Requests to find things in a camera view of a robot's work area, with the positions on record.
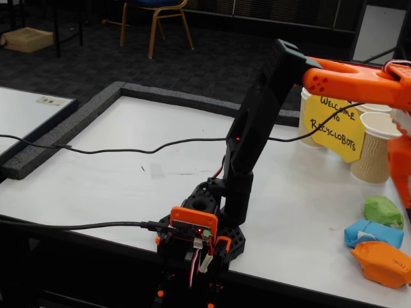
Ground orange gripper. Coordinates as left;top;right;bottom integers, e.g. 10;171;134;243
387;136;411;209

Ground green paper bundle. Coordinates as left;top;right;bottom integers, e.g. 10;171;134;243
363;195;405;230

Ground blue paper bundle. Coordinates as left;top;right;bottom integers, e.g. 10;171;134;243
344;219;405;250

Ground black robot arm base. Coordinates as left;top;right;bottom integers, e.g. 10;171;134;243
155;176;247;308

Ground ribbed brown paper cup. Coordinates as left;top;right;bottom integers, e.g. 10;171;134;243
297;86;328;150
353;103;392;116
349;111;404;184

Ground orange paper bundle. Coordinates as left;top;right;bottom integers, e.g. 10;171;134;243
350;241;411;289

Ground yellow handwritten welcome sign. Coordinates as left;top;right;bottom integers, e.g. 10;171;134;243
303;94;367;163

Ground short dark grey foam strip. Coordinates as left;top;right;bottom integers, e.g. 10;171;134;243
277;108;301;128

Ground black metal rod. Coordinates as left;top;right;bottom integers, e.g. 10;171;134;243
362;46;402;64

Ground black framed white table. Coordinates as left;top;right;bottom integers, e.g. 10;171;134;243
0;85;79;166
351;3;409;65

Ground orange framed controller board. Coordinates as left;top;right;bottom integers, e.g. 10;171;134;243
169;206;219;248

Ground gold framed blue chair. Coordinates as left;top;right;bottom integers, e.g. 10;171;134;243
101;0;195;60

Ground small paper label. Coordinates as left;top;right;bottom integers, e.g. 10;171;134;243
35;95;67;107

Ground black metal table legs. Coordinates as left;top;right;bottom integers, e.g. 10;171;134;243
51;0;85;58

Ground cardboard box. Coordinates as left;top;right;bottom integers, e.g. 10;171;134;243
0;27;55;54

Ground white red forearm servo wires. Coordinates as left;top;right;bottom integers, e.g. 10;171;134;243
381;59;411;73

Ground red servo wire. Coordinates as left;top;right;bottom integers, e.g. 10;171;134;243
208;157;225;180

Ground servo wires with white connector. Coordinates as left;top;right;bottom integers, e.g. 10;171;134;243
188;239;214;288

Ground thick black USB cable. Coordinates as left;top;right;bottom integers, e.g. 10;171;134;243
0;214;174;232

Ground thin black camera cable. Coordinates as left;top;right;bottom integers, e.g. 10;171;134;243
0;101;365;154

